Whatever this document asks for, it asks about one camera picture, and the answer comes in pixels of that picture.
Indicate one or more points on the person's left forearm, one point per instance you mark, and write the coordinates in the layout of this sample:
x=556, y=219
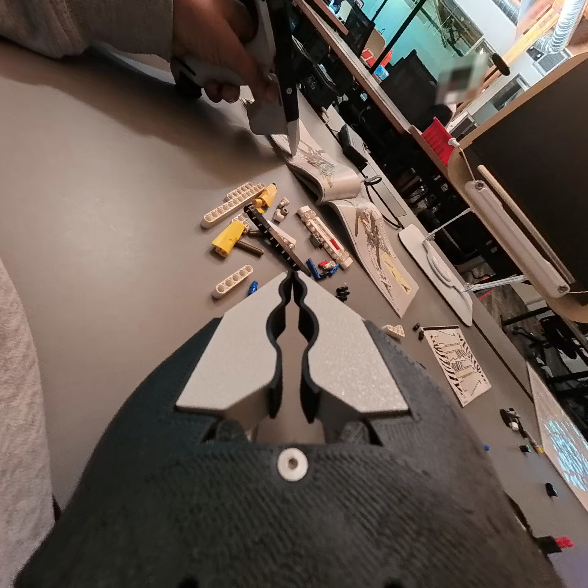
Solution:
x=69, y=23

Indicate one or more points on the red storage bin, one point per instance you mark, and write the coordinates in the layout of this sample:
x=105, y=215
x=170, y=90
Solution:
x=438, y=142

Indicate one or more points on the grey yellow lego connector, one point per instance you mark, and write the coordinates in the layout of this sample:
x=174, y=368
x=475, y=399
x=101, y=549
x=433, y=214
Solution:
x=535, y=445

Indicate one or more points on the large white paper sheet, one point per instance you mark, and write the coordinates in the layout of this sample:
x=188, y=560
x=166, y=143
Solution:
x=367, y=239

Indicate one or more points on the grey black lego connector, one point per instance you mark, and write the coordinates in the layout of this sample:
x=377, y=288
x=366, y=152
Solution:
x=511, y=417

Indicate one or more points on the person's left hand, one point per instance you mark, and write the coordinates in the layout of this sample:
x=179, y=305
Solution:
x=211, y=32

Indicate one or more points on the flexible silver duct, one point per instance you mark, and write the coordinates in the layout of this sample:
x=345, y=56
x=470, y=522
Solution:
x=553, y=27

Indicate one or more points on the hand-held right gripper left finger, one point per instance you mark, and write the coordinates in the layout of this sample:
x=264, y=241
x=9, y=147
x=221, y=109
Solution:
x=225, y=367

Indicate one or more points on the black office chair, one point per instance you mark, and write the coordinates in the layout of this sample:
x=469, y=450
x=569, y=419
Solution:
x=556, y=340
x=413, y=78

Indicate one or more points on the pile of loose lego pieces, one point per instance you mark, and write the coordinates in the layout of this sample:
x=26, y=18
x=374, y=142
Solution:
x=257, y=229

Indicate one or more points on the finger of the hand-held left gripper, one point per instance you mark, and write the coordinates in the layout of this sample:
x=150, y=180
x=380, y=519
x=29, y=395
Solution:
x=268, y=119

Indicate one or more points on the white angled lego beam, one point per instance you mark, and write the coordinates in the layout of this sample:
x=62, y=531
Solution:
x=393, y=330

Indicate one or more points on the black power adapter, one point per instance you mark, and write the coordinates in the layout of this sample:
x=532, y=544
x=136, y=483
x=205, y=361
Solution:
x=353, y=144

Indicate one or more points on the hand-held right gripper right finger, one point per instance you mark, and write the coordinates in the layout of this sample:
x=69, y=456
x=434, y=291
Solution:
x=358, y=367

